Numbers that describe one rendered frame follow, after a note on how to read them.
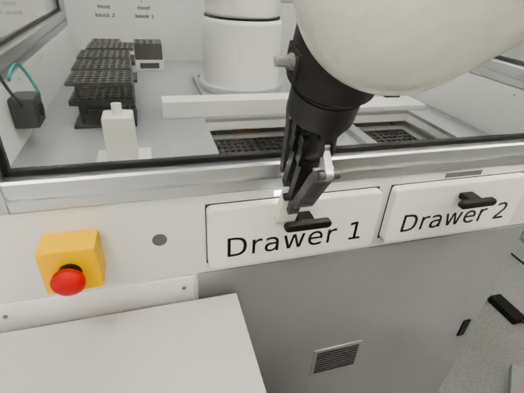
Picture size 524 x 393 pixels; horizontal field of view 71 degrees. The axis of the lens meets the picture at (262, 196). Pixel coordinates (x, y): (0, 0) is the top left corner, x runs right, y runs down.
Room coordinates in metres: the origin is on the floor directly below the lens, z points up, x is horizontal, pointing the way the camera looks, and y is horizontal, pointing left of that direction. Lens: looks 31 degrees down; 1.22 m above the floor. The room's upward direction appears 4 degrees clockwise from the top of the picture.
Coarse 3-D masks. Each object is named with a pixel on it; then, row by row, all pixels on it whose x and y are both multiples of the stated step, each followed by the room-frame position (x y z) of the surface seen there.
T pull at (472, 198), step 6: (468, 192) 0.57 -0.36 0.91; (462, 198) 0.56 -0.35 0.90; (468, 198) 0.55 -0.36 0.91; (474, 198) 0.55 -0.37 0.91; (480, 198) 0.55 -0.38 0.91; (486, 198) 0.55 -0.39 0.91; (492, 198) 0.55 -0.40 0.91; (462, 204) 0.53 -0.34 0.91; (468, 204) 0.53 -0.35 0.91; (474, 204) 0.54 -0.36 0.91; (480, 204) 0.54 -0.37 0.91; (486, 204) 0.54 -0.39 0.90; (492, 204) 0.55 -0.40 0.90
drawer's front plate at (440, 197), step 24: (408, 192) 0.54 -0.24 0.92; (432, 192) 0.55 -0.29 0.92; (456, 192) 0.57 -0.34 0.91; (480, 192) 0.59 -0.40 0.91; (504, 192) 0.60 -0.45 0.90; (384, 216) 0.54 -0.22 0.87; (432, 216) 0.56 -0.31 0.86; (456, 216) 0.58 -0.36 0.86; (480, 216) 0.59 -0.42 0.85; (504, 216) 0.61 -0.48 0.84; (384, 240) 0.53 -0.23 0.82
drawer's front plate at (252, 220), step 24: (336, 192) 0.51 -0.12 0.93; (360, 192) 0.52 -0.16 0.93; (216, 216) 0.44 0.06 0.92; (240, 216) 0.45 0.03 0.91; (264, 216) 0.46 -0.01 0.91; (336, 216) 0.50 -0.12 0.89; (360, 216) 0.51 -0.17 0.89; (216, 240) 0.44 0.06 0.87; (240, 240) 0.45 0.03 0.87; (264, 240) 0.46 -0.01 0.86; (288, 240) 0.47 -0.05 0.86; (312, 240) 0.49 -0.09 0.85; (336, 240) 0.50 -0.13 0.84; (360, 240) 0.51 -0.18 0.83; (216, 264) 0.44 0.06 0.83
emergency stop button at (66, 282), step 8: (56, 272) 0.33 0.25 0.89; (64, 272) 0.33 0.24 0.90; (72, 272) 0.33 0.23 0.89; (80, 272) 0.34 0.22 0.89; (56, 280) 0.32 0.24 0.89; (64, 280) 0.32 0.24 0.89; (72, 280) 0.33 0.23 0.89; (80, 280) 0.33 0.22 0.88; (56, 288) 0.32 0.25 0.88; (64, 288) 0.32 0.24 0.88; (72, 288) 0.32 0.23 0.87; (80, 288) 0.33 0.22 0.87
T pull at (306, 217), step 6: (300, 216) 0.46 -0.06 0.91; (306, 216) 0.46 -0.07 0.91; (312, 216) 0.46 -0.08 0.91; (288, 222) 0.44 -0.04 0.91; (294, 222) 0.44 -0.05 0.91; (300, 222) 0.44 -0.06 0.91; (306, 222) 0.44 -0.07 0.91; (312, 222) 0.45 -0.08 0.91; (318, 222) 0.45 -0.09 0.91; (324, 222) 0.45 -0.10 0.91; (330, 222) 0.45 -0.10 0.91; (288, 228) 0.43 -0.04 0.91; (294, 228) 0.44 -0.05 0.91; (300, 228) 0.44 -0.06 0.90; (306, 228) 0.44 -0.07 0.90; (312, 228) 0.44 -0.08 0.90
